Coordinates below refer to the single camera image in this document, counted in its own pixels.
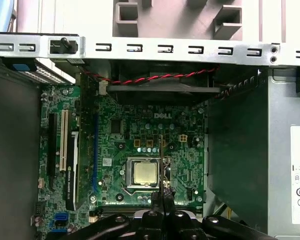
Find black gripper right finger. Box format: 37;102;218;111
164;192;278;240

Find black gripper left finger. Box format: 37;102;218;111
67;191;164;240

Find black RAM slot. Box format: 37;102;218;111
99;203;203;210

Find silver CPU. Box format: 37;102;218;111
134;161;159;187

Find metal socket cover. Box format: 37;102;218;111
124;157;172;195

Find green motherboard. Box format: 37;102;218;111
38;84;207;240

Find blue SATA ports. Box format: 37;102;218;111
54;212;70;233

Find black graphics card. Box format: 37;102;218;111
64;72;101;212

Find blue expansion slot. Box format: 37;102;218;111
92;109;100;200

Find grey power supply unit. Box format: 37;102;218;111
207;67;300;240

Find white expansion slot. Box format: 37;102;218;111
59;109;69;173

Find black expansion slot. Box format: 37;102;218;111
48;112;58;191

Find black case fan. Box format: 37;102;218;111
107;61;221;101

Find white fan connector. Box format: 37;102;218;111
98;81;108;96

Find black PC case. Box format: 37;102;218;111
0;32;300;240

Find blue card latch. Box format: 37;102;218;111
11;63;36;73

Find grey parts rack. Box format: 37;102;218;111
112;0;243;41

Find wire locking lever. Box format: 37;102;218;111
121;186;156;200

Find yellow wire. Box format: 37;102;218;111
223;203;233;221

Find red black fan wire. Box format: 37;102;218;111
84;64;221;85

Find black intrusion switch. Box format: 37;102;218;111
49;36;79;55

